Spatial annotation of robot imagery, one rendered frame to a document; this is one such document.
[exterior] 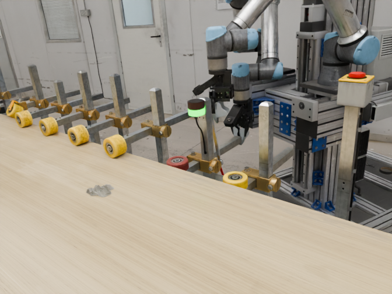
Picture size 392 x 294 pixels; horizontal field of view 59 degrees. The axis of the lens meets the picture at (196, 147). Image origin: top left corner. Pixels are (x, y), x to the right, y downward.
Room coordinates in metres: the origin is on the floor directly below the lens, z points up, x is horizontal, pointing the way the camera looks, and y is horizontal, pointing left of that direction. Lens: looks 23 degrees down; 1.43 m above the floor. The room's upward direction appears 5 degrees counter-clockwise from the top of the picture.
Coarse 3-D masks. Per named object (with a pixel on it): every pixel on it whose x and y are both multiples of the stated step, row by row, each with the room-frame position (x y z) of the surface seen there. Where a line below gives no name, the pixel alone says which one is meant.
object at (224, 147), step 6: (234, 138) 1.42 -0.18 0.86; (240, 138) 1.43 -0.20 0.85; (222, 144) 1.37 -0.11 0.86; (228, 144) 1.36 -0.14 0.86; (234, 144) 1.40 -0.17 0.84; (222, 150) 1.33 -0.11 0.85; (228, 150) 1.36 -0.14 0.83; (216, 156) 1.29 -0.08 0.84; (192, 162) 1.21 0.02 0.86; (198, 162) 1.21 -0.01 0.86; (192, 168) 1.18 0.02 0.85; (198, 168) 1.20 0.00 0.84
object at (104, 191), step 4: (108, 184) 0.98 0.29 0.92; (88, 188) 0.96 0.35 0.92; (92, 188) 0.96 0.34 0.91; (96, 188) 0.96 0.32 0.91; (100, 188) 0.95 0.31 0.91; (104, 188) 0.94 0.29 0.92; (108, 188) 0.96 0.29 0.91; (112, 188) 0.96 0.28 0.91; (88, 192) 0.95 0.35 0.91; (92, 192) 0.94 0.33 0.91; (96, 192) 0.94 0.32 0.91; (100, 192) 0.94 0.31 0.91; (104, 192) 0.94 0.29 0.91; (108, 192) 0.94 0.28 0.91; (100, 196) 0.93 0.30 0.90; (104, 196) 0.92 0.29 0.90
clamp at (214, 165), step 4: (196, 152) 1.28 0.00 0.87; (188, 156) 1.24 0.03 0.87; (192, 156) 1.24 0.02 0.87; (196, 156) 1.24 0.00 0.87; (200, 156) 1.24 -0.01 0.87; (188, 160) 1.24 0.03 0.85; (196, 160) 1.22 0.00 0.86; (200, 160) 1.20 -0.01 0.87; (204, 160) 1.19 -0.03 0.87; (212, 160) 1.19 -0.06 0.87; (216, 160) 1.19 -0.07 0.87; (200, 164) 1.21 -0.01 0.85; (204, 164) 1.19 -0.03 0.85; (208, 164) 1.18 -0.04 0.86; (212, 164) 1.17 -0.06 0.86; (216, 164) 1.18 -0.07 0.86; (220, 164) 1.20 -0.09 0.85; (200, 168) 1.21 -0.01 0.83; (204, 168) 1.19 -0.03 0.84; (208, 168) 1.18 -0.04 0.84; (212, 168) 1.17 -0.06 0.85; (216, 168) 1.18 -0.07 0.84; (220, 168) 1.20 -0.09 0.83; (208, 172) 1.18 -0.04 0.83; (216, 172) 1.17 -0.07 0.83
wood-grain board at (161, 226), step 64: (0, 128) 1.73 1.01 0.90; (0, 192) 1.01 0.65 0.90; (64, 192) 0.97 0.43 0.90; (128, 192) 0.94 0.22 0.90; (192, 192) 0.91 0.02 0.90; (256, 192) 0.88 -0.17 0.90; (0, 256) 0.68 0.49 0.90; (64, 256) 0.66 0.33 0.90; (128, 256) 0.64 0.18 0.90; (192, 256) 0.62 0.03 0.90; (256, 256) 0.61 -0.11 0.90; (320, 256) 0.59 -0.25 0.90; (384, 256) 0.58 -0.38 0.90
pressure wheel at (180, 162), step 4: (176, 156) 1.17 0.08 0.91; (180, 156) 1.17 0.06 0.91; (168, 160) 1.14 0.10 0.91; (172, 160) 1.14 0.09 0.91; (176, 160) 1.13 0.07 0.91; (180, 160) 1.14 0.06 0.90; (184, 160) 1.13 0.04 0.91; (168, 164) 1.12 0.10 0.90; (172, 164) 1.10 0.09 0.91; (176, 164) 1.10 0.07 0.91; (180, 164) 1.10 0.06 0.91; (184, 164) 1.11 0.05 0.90; (188, 164) 1.14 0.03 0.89; (180, 168) 1.10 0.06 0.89; (184, 168) 1.11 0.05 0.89
